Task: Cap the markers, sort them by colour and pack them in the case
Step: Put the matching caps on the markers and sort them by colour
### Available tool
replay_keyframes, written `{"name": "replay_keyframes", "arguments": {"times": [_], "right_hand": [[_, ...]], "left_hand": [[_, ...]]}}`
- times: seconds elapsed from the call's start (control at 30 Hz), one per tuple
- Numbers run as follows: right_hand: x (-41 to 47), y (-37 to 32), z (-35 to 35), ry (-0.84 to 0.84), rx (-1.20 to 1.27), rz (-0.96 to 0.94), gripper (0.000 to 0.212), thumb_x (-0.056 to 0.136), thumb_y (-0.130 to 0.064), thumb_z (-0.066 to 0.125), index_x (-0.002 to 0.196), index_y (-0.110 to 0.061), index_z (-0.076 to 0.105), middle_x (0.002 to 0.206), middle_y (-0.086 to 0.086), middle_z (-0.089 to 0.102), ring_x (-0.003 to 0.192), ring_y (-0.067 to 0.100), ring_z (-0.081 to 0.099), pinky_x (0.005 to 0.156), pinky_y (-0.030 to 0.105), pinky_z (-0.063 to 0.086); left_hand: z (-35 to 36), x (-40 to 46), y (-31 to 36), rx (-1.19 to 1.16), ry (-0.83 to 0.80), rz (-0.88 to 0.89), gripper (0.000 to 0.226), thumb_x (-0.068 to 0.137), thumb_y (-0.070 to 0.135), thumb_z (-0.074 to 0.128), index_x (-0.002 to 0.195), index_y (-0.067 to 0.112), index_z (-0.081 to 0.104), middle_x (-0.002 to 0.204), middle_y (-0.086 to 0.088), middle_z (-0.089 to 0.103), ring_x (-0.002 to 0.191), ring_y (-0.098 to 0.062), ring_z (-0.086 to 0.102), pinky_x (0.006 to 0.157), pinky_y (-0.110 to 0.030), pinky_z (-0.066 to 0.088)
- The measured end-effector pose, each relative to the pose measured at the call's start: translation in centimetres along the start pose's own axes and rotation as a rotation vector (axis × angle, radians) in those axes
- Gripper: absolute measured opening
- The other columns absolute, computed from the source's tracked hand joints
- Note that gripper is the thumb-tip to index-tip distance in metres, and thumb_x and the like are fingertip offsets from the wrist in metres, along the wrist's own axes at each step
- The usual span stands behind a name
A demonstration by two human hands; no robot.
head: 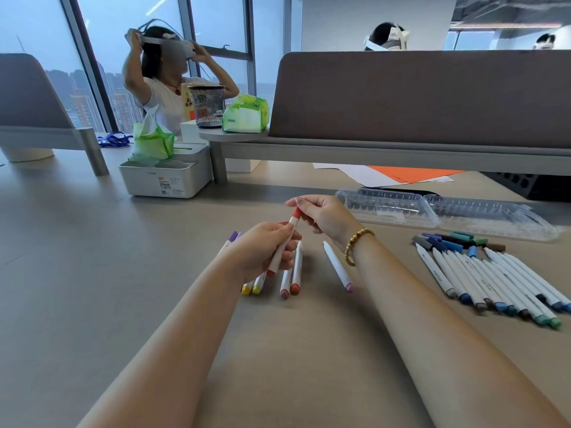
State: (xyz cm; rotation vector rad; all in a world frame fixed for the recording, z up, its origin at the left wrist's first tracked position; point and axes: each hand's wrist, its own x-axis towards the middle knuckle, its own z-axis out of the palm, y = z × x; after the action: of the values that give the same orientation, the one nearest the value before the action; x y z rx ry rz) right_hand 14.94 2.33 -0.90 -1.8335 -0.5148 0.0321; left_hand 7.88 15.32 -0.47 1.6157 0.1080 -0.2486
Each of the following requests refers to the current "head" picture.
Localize person's right hand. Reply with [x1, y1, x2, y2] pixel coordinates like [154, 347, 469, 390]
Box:
[285, 194, 365, 253]

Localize person's left hand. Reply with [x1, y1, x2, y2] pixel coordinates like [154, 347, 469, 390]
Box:
[221, 220, 303, 284]

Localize red-ended white marker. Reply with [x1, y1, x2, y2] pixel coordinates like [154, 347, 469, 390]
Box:
[266, 218, 300, 278]

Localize group of warm-coloured white markers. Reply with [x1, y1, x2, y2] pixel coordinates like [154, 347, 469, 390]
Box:
[217, 231, 354, 301]

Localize clear plastic marker case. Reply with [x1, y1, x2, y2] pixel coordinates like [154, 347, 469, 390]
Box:
[335, 187, 560, 243]

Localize group of cool-coloured white markers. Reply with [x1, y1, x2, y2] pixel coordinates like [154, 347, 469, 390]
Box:
[415, 243, 571, 329]

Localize person's right forearm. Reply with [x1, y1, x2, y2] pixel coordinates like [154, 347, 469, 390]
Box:
[346, 231, 571, 428]

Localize person's left forearm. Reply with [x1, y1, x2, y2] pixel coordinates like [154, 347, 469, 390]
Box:
[78, 257, 246, 428]

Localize white desk organizer box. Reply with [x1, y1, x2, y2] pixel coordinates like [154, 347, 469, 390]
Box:
[118, 142, 213, 199]

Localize small white box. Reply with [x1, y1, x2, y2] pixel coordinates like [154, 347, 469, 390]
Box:
[180, 119, 208, 144]

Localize papers with orange sheet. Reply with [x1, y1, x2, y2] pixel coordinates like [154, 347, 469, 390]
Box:
[312, 162, 454, 188]

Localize grey desk riser shelf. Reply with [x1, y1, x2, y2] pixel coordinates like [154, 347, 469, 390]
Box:
[198, 127, 571, 183]
[0, 125, 110, 177]

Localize black smartphone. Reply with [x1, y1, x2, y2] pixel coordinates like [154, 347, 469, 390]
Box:
[370, 187, 440, 197]

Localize orange paper sheet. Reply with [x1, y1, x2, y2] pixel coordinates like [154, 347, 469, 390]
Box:
[368, 165, 467, 185]

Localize crumpled green tissue pack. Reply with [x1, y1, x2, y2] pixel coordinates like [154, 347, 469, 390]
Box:
[132, 104, 175, 161]

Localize black mesh pen holder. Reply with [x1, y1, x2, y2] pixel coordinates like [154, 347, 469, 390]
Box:
[187, 84, 226, 129]

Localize yellow carton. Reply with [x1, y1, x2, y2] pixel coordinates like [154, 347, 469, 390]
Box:
[180, 83, 197, 122]

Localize white headset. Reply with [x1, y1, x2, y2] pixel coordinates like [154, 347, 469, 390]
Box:
[124, 20, 197, 61]

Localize white cylindrical container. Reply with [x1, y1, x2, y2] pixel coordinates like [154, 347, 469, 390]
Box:
[0, 146, 54, 163]

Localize linear ceiling light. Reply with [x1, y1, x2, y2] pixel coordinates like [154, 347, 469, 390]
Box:
[450, 23, 563, 30]

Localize gold bead bracelet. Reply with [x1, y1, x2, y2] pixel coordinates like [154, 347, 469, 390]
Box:
[343, 228, 377, 268]

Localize blue lanyard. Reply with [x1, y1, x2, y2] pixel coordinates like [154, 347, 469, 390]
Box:
[96, 132, 133, 149]

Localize dark window frame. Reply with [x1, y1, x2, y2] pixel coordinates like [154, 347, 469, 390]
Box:
[58, 0, 293, 134]

